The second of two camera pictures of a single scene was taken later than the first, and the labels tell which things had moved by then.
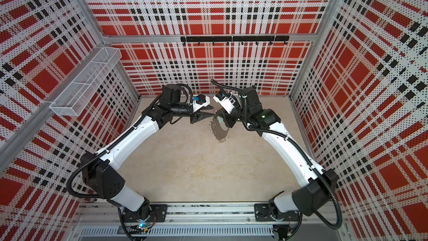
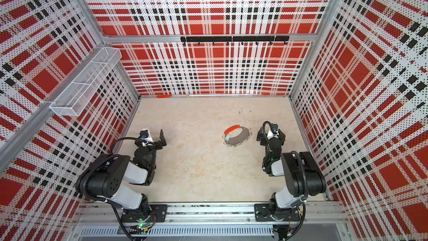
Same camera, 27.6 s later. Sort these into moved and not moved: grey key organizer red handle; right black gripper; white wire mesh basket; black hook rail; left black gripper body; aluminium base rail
Moved: left black gripper body; right black gripper; grey key organizer red handle
Not moved: white wire mesh basket; black hook rail; aluminium base rail
